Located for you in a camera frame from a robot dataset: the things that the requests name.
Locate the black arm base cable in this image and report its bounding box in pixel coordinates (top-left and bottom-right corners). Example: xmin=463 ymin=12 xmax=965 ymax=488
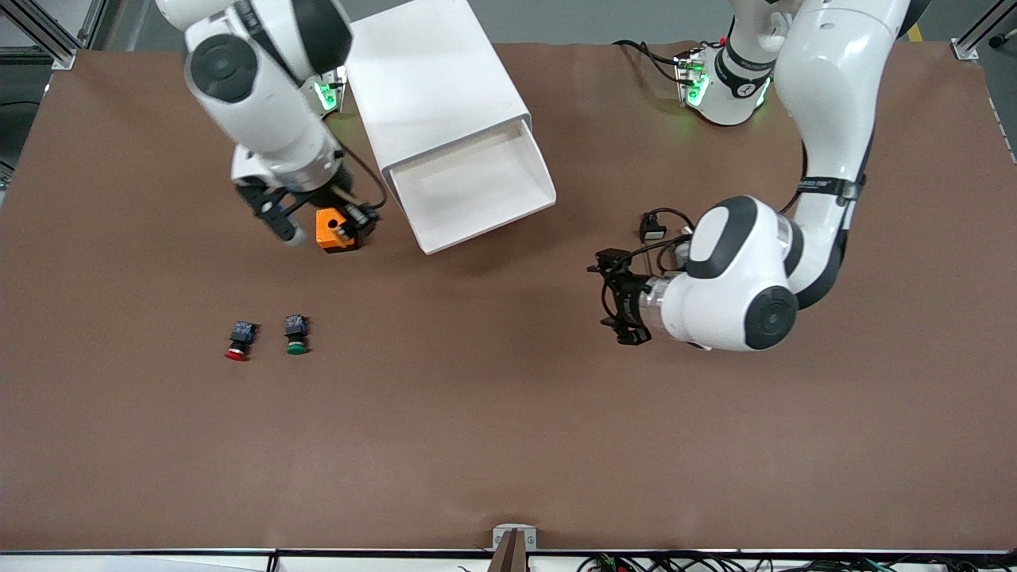
xmin=611 ymin=38 xmax=686 ymax=85

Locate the orange box with hole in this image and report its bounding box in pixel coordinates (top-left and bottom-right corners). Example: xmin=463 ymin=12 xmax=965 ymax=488
xmin=315 ymin=208 xmax=361 ymax=254

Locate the brown post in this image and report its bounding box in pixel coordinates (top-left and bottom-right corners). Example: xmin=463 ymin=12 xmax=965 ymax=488
xmin=488 ymin=528 xmax=528 ymax=572

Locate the red push button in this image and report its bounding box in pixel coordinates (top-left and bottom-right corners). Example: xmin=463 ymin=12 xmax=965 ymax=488
xmin=223 ymin=320 xmax=260 ymax=363

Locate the white table edge rail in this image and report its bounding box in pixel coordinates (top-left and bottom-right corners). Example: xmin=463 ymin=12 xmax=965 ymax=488
xmin=0 ymin=548 xmax=1017 ymax=572

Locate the aluminium frame profile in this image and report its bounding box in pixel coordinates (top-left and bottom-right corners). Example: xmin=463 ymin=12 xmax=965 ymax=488
xmin=0 ymin=0 xmax=110 ymax=71
xmin=952 ymin=0 xmax=1017 ymax=63

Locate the grey metal bracket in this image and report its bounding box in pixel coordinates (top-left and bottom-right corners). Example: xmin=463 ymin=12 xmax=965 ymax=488
xmin=492 ymin=524 xmax=538 ymax=551

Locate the white plastic drawer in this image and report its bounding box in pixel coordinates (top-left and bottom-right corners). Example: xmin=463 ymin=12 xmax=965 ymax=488
xmin=381 ymin=118 xmax=558 ymax=256

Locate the white drawer cabinet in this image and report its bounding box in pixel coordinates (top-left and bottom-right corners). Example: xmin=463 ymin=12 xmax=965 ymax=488
xmin=340 ymin=0 xmax=532 ymax=172

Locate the black cable bundle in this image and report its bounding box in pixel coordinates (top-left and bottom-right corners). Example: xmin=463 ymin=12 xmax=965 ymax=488
xmin=576 ymin=551 xmax=1017 ymax=572

